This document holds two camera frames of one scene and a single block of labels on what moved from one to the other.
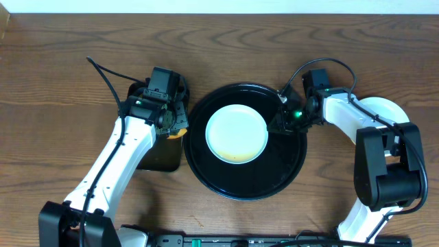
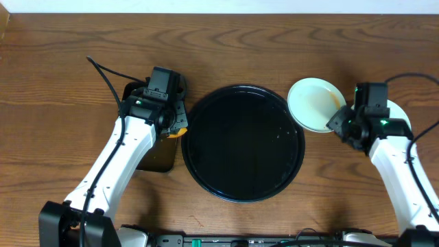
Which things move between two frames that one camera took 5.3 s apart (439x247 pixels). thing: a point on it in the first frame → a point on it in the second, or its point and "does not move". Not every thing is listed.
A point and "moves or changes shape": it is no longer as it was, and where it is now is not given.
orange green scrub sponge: [182, 132] does not move
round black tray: [278, 164] does not move
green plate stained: [236, 134] moves or changes shape
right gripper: [282, 118] → [335, 122]
